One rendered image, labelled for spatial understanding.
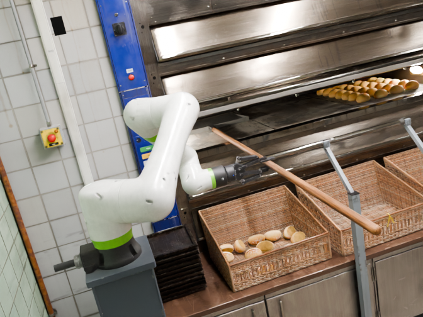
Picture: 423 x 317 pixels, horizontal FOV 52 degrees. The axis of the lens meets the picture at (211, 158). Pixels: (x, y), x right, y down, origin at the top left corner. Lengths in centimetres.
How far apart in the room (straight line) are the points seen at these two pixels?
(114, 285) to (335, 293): 136
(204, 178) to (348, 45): 130
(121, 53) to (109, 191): 114
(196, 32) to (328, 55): 79
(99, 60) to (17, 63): 38
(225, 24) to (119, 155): 90
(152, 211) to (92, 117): 119
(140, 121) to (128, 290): 58
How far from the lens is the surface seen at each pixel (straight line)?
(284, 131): 259
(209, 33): 240
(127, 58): 230
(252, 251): 243
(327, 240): 237
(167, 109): 149
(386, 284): 258
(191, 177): 187
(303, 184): 167
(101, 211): 130
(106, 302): 140
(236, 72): 246
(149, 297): 141
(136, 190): 124
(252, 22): 248
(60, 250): 255
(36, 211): 247
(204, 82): 241
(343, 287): 243
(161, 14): 237
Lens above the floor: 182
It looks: 16 degrees down
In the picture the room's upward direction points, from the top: 11 degrees counter-clockwise
